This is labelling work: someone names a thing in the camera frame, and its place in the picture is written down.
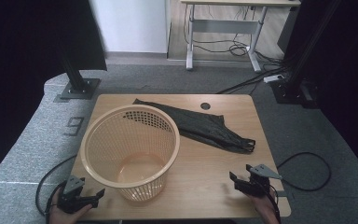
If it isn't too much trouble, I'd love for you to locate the black floor cable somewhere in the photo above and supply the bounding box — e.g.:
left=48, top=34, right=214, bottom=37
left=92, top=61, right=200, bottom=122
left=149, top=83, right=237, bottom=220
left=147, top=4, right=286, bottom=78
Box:
left=215, top=66, right=283, bottom=95

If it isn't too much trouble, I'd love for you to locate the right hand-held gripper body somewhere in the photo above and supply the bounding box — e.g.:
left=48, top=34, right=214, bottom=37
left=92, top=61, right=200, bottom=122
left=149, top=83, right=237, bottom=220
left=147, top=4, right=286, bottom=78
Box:
left=234, top=163, right=283, bottom=198

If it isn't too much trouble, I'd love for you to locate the white metal-legged desk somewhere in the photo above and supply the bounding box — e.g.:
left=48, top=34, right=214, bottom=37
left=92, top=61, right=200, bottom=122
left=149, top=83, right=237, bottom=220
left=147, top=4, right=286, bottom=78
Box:
left=180, top=0, right=302, bottom=73

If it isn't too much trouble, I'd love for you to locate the hand-held gripper black cable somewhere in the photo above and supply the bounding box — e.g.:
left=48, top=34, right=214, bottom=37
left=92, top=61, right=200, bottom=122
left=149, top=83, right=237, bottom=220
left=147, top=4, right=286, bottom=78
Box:
left=268, top=151, right=332, bottom=224
left=35, top=154, right=78, bottom=224

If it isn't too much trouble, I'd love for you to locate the person's left hand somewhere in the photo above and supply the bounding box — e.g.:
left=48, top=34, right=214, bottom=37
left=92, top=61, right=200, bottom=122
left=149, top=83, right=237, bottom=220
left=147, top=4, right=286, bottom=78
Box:
left=48, top=203, right=93, bottom=224

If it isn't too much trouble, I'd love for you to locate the beige plastic mesh basket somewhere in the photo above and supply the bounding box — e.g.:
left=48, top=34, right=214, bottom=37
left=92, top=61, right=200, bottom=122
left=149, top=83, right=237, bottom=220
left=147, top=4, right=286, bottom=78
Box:
left=79, top=104, right=181, bottom=202

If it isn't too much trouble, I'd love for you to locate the person's right hand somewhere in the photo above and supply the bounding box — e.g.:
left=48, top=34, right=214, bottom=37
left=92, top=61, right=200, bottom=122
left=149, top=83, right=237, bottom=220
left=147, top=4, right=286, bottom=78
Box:
left=245, top=187, right=282, bottom=224

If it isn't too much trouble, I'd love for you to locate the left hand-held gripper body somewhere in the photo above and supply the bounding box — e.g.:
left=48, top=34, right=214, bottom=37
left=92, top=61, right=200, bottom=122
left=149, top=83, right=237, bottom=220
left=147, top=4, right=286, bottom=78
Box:
left=57, top=175, right=100, bottom=215

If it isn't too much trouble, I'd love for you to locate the left hand-held gripper black cable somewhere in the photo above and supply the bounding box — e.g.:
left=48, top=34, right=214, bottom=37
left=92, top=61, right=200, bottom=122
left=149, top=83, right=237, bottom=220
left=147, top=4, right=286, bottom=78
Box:
left=35, top=154, right=78, bottom=224

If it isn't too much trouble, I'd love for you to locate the white power strip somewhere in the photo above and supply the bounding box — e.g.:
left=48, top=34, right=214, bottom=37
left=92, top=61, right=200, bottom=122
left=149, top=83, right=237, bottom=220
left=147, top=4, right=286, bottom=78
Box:
left=263, top=74, right=285, bottom=84

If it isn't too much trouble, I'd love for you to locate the black curtain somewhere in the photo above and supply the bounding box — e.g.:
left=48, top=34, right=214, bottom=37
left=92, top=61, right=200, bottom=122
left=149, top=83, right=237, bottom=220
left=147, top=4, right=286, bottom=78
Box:
left=276, top=0, right=358, bottom=185
left=0, top=0, right=108, bottom=188

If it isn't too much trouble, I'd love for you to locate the black metal stand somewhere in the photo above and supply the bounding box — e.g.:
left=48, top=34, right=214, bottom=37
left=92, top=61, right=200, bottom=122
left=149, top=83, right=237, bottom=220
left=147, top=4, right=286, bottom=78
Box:
left=269, top=0, right=343, bottom=109

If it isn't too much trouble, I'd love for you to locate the black plastic garbage bag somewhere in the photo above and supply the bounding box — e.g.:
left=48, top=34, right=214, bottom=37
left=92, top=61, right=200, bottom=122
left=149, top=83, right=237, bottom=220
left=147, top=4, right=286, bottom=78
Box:
left=132, top=98, right=256, bottom=154

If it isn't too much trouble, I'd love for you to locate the bundle of black desk cables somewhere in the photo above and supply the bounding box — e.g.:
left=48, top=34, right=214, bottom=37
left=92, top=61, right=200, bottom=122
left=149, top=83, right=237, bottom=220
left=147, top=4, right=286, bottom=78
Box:
left=183, top=4, right=285, bottom=68

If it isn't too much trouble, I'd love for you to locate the black stand base left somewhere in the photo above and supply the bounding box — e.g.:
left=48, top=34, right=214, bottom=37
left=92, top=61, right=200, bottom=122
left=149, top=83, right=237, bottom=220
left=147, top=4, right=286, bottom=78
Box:
left=53, top=52, right=102, bottom=103

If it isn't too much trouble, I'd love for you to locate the right hand-held gripper black cable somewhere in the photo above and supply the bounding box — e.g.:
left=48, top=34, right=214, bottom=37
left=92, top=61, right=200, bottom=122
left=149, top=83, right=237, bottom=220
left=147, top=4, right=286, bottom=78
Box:
left=268, top=151, right=332, bottom=224

